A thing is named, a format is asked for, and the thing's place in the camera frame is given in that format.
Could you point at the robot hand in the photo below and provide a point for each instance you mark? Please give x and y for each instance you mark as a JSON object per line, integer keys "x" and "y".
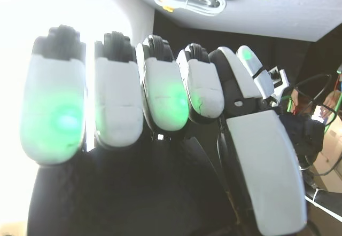
{"x": 128, "y": 193}

